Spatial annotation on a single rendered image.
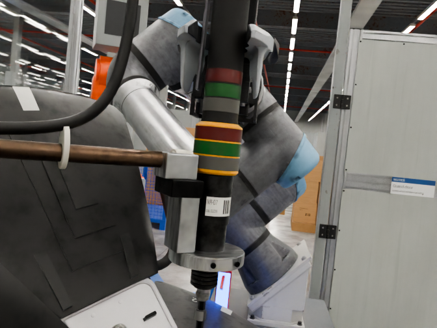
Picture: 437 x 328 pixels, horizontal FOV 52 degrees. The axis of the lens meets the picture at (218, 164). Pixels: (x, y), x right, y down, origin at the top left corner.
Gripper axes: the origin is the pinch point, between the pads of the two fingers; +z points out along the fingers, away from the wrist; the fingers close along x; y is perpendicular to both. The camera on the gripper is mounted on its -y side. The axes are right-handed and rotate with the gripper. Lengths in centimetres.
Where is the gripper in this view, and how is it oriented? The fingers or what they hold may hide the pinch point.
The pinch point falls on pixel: (221, 26)
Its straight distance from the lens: 39.8
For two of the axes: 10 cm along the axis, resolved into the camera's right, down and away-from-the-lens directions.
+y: -1.0, 9.9, 0.4
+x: -9.9, -1.0, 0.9
